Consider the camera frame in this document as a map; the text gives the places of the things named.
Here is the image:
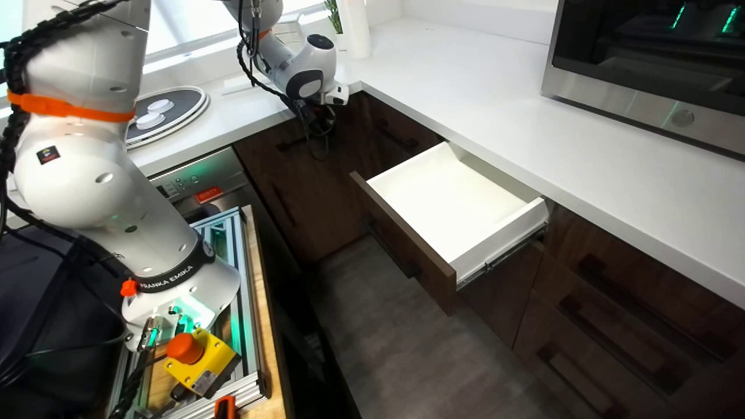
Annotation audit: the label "white paper towel roll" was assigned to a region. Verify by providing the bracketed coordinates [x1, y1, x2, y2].
[337, 0, 370, 58]

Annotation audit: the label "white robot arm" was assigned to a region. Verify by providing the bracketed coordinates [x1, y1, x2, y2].
[1, 0, 240, 335]

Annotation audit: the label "stainless dishwasher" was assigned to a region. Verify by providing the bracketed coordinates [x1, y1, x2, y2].
[152, 149, 270, 223]

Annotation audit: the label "dark lower cabinet drawers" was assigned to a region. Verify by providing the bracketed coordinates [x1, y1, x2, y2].
[464, 207, 745, 419]

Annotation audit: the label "brown wood drawer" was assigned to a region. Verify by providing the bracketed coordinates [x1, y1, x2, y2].
[234, 93, 439, 265]

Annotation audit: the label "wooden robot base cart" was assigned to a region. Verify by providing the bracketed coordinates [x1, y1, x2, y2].
[106, 205, 288, 419]

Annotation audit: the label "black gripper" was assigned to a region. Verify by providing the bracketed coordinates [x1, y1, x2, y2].
[296, 100, 336, 157]

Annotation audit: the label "yellow emergency stop box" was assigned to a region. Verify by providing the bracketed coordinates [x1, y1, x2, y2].
[166, 328, 238, 398]

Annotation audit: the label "round black white plate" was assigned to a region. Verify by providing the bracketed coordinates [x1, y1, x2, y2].
[126, 90, 209, 149]

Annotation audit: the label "stainless microwave oven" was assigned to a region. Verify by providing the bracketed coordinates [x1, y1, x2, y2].
[542, 0, 745, 158]

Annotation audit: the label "open white drawer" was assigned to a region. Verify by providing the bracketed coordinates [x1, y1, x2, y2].
[351, 142, 549, 291]

